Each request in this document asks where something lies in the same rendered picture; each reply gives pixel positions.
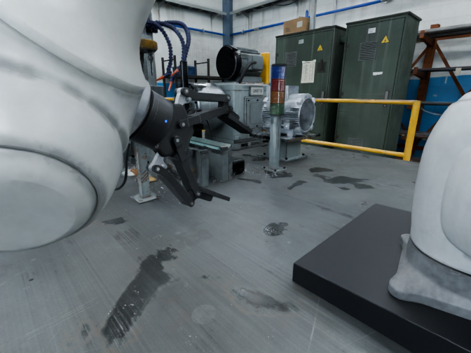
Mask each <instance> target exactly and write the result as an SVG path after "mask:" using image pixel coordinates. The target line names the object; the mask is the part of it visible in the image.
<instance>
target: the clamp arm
mask: <svg viewBox="0 0 471 353"><path fill-rule="evenodd" d="M179 64H180V76H181V88H183V87H187V88H189V80H188V66H187V61H179ZM183 106H184V108H185V109H186V111H187V110H188V109H190V108H189V103H186V104H183Z"/></svg>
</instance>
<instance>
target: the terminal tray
mask: <svg viewBox="0 0 471 353"><path fill-rule="evenodd" d="M285 89H286V90H285V101H287V100H288V99H289V95H291V94H298V93H299V87H298V86H292V85H286V88H285ZM270 92H271V87H270V86H266V97H268V98H269V101H270Z"/></svg>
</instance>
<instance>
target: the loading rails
mask: <svg viewBox="0 0 471 353"><path fill-rule="evenodd" d="M131 145H132V155H131V157H128V160H129V161H130V162H136V158H135V147H134V142H133V141H131ZM185 152H186V155H187V157H188V160H187V161H188V163H189V166H190V168H191V171H192V172H193V175H194V178H195V180H196V183H197V184H198V186H200V187H206V186H209V177H211V178H213V179H216V180H218V181H222V182H224V181H228V180H232V179H233V152H232V144H227V143H223V142H219V141H213V140H209V139H203V138H200V137H193V136H192V137H191V139H190V144H189V147H188V148H187V149H186V150H185ZM155 155H156V154H155V153H154V151H152V150H151V149H150V148H147V147H146V156H147V164H148V163H152V161H153V159H154V157H155ZM163 162H164V163H165V164H166V165H167V168H166V169H167V170H168V171H169V172H171V174H172V175H173V176H174V177H175V178H176V180H179V181H181V185H182V186H184V185H183V183H182V180H181V179H180V177H179V174H178V172H177V170H176V167H175V165H174V163H173V162H172V161H171V160H170V158H169V156H168V157H165V158H164V159H163Z"/></svg>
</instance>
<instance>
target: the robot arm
mask: <svg viewBox="0 0 471 353"><path fill-rule="evenodd" d="M154 3H155V0H0V251H21V250H27V249H35V248H38V247H43V246H46V245H49V244H52V243H54V242H57V241H60V240H62V239H64V238H66V237H68V236H70V235H73V234H74V233H77V232H78V231H80V230H83V229H84V228H85V227H87V226H88V225H90V224H91V223H92V222H93V221H94V220H95V219H96V218H97V217H98V216H99V214H100V213H101V212H102V210H103V209H104V208H105V206H106V205H107V203H108V201H109V200H110V198H111V196H112V194H113V192H114V190H115V188H116V185H117V183H118V180H119V177H120V175H121V170H122V167H123V153H124V152H125V150H126V149H127V147H128V142H129V140H131V141H133V142H136V143H138V144H141V145H143V146H145V147H147V148H150V149H151V150H152V151H154V153H155V154H156V155H155V157H154V159H153V161H152V163H148V164H147V165H146V169H147V170H148V171H150V172H152V173H154V174H156V175H157V176H158V177H159V178H160V179H161V181H162V182H163V183H164V184H165V185H166V186H167V187H168V188H169V189H170V191H171V192H172V193H173V194H174V195H175V197H176V198H177V199H178V200H179V201H180V202H181V203H182V204H183V205H186V206H189V207H192V206H194V204H195V202H194V201H195V200H196V199H197V198H200V199H203V200H207V201H209V202H210V201H212V198H213V196H214V197H216V198H219V199H222V200H226V201H229V200H230V197H227V196H225V195H222V194H219V193H216V192H214V191H211V190H208V189H206V188H203V187H200V186H198V184H197V183H196V180H195V178H194V175H193V172H192V171H191V168H190V166H189V163H188V161H187V160H188V157H187V155H186V152H185V150H186V149H187V148H188V147H189V144H190V139H191V137H192V136H193V133H194V130H193V125H195V124H198V123H201V122H202V121H204V120H208V119H211V118H214V117H217V118H218V119H220V120H222V121H223V122H225V123H226V124H227V125H229V126H231V127H232V128H233V129H235V130H237V131H238V132H239V133H242V134H252V131H253V130H252V129H250V128H249V127H248V126H246V125H245V124H243V123H242V122H240V121H239V118H240V116H239V115H238V114H236V113H235V112H234V111H233V107H232V106H229V105H228V102H229V101H230V100H231V96H230V95H225V94H216V93H206V92H195V91H193V90H191V89H189V88H187V87H183V88H176V89H175V95H176V100H175V103H172V102H171V101H169V100H168V99H166V98H164V97H163V96H161V95H159V94H158V93H156V92H154V91H153V90H151V87H150V85H149V82H148V81H147V80H146V79H145V77H144V74H143V71H142V65H141V62H140V57H139V46H140V41H141V37H142V32H143V30H144V26H145V24H146V21H147V19H148V17H149V14H150V12H151V9H152V7H153V5H154ZM190 101H197V102H218V106H217V107H214V108H211V109H207V110H204V111H200V112H198V113H193V114H191V115H188V113H187V112H186V109H185V108H184V106H183V104H186V103H189V102H190ZM168 156H169V158H170V160H171V161H172V162H173V163H174V165H175V167H176V170H177V172H178V174H179V177H180V179H181V180H182V183H183V185H184V187H185V189H186V190H184V188H183V187H182V185H181V184H180V183H179V182H178V180H176V178H175V177H174V176H173V175H172V174H171V172H169V171H168V170H167V169H166V168H167V165H166V164H165V163H164V162H163V159H164V158H165V157H168ZM400 244H401V246H402V253H401V256H400V262H399V265H398V269H397V273H396V274H395V275H394V276H393V277H392V278H391V279H390V281H389V285H388V291H389V292H390V294H391V295H392V296H394V297H396V298H398V299H400V300H405V301H409V302H414V303H420V304H424V305H427V306H430V307H433V308H436V309H438V310H442V311H445V312H448V313H451V314H454V315H457V316H459V317H462V318H465V319H469V320H471V92H468V93H466V94H465V95H463V96H462V97H461V98H460V99H459V100H458V101H457V102H455V103H453V104H451V105H450V106H449V107H448V109H447V110H446V111H445V112H444V113H443V114H442V116H441V117H440V119H439V120H438V121H437V123H436V125H435V126H434V127H433V129H432V132H431V133H430V136H429V137H428V140H427V141H426V144H425V146H424V149H423V153H422V156H421V161H420V165H419V168H418V174H417V177H416V184H415V189H414V198H413V204H412V211H411V232H410V234H403V235H401V238H400Z"/></svg>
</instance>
